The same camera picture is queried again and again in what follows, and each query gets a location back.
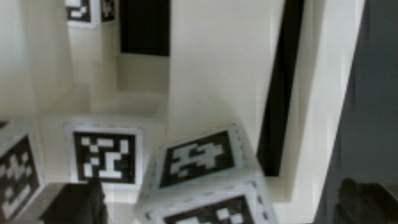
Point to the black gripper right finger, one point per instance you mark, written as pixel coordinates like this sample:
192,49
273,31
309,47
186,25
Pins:
366,203

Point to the white U-shaped fence frame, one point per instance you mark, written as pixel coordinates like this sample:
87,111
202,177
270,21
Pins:
330,23

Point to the white tagged chair nut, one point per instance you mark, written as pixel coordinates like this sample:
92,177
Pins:
19,168

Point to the white chair back frame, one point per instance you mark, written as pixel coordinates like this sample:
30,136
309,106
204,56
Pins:
222,53

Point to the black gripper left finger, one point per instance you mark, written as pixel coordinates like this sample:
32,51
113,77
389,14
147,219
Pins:
76,207

